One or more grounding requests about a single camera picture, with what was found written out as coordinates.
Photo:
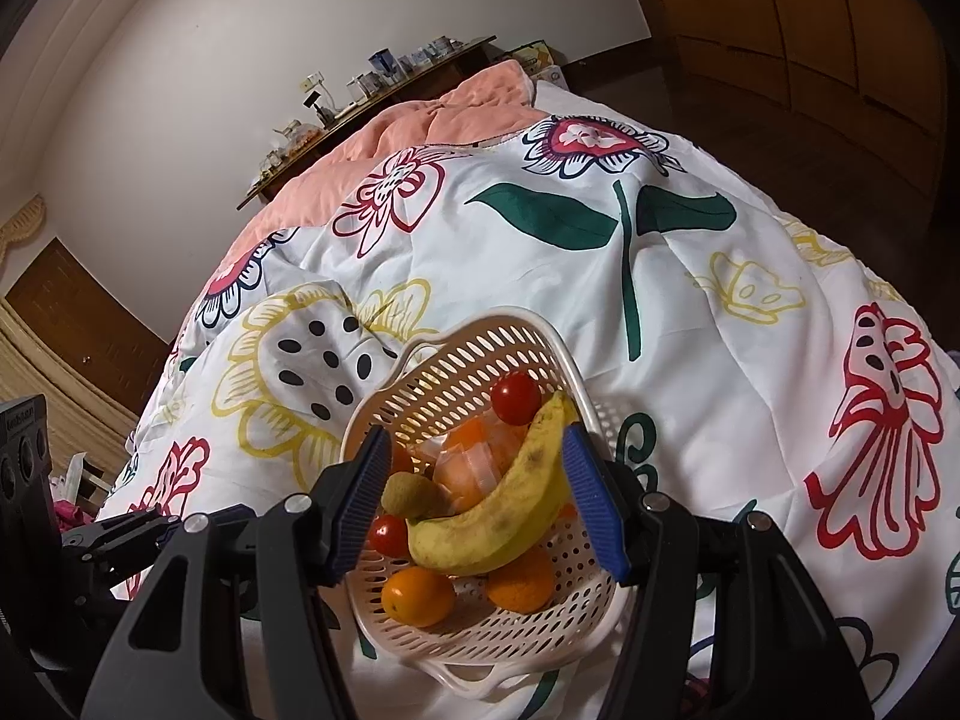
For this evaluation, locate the wooden wardrobe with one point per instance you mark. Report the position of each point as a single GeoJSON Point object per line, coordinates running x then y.
{"type": "Point", "coordinates": [874, 71]}

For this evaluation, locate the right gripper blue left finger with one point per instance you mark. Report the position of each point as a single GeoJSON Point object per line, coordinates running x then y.
{"type": "Point", "coordinates": [350, 494]}

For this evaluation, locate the wooden sideboard table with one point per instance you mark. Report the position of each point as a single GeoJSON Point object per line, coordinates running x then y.
{"type": "Point", "coordinates": [437, 80]}

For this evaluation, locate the orange mandarin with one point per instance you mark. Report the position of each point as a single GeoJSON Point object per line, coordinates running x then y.
{"type": "Point", "coordinates": [401, 462]}
{"type": "Point", "coordinates": [525, 585]}
{"type": "Point", "coordinates": [418, 598]}

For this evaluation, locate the brown wooden door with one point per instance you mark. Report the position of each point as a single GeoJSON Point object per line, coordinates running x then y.
{"type": "Point", "coordinates": [88, 328]}

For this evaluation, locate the green kiwi fruit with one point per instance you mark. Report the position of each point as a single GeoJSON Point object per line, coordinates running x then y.
{"type": "Point", "coordinates": [413, 496]}

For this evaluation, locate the white floral duvet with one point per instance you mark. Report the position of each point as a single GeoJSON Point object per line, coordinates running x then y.
{"type": "Point", "coordinates": [738, 359]}

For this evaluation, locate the pink blanket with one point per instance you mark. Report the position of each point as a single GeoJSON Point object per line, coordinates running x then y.
{"type": "Point", "coordinates": [492, 104]}

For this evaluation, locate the orange bag of fruit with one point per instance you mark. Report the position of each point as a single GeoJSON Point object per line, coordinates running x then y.
{"type": "Point", "coordinates": [470, 461]}

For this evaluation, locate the blue white jug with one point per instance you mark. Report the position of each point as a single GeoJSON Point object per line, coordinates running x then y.
{"type": "Point", "coordinates": [384, 64]}

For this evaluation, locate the white plastic perforated basket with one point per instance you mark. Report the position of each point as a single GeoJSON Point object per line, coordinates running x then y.
{"type": "Point", "coordinates": [437, 384]}

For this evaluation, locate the yellow banana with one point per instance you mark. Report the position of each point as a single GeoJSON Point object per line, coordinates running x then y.
{"type": "Point", "coordinates": [515, 516]}

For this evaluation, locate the red tomato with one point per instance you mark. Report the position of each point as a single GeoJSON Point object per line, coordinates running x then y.
{"type": "Point", "coordinates": [389, 536]}
{"type": "Point", "coordinates": [516, 398]}

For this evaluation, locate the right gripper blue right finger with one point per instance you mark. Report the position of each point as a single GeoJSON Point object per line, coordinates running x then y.
{"type": "Point", "coordinates": [595, 502]}

